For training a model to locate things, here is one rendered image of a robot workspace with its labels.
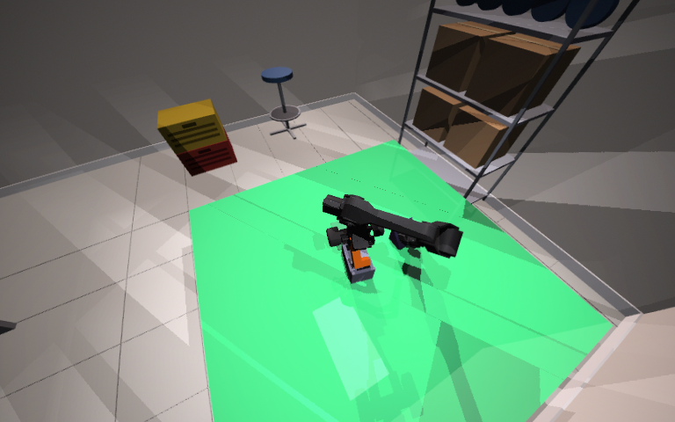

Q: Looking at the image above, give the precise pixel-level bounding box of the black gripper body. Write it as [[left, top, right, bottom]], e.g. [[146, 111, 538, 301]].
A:
[[326, 224, 385, 247]]

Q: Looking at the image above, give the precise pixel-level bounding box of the orange l-shaped part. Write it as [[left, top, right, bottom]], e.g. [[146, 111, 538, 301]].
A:
[[350, 244, 371, 269]]

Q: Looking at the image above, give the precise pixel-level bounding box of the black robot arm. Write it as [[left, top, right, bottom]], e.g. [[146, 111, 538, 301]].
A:
[[322, 194, 463, 258]]

